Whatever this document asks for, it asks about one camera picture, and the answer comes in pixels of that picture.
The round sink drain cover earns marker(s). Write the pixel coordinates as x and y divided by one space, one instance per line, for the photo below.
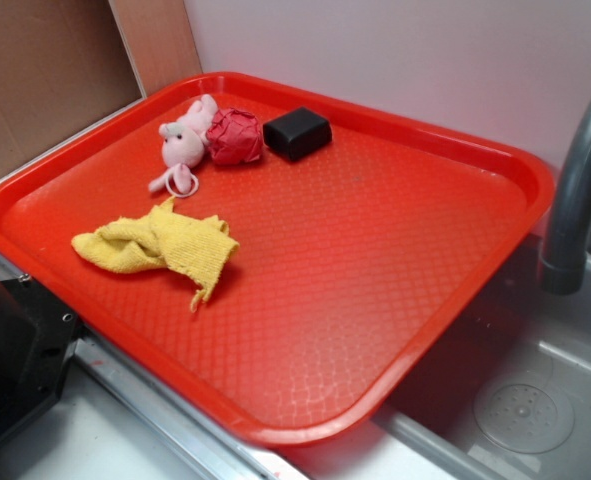
524 413

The grey curved faucet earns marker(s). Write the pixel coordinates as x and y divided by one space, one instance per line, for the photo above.
567 240

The red crumpled paper ball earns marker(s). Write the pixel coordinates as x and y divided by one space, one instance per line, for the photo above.
235 137

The grey toy sink basin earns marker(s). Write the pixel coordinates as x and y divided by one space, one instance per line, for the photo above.
511 326

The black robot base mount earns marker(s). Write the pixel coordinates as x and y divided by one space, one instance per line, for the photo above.
37 339

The pink plush pig toy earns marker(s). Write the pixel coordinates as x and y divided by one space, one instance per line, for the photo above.
184 147

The yellow knitted cloth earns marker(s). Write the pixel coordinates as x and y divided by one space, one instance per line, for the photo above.
198 249

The black box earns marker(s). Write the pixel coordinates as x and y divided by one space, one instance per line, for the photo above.
297 134

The red plastic tray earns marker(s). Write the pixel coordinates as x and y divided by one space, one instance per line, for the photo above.
352 261

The brown cardboard panel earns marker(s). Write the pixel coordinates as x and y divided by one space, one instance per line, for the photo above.
66 65

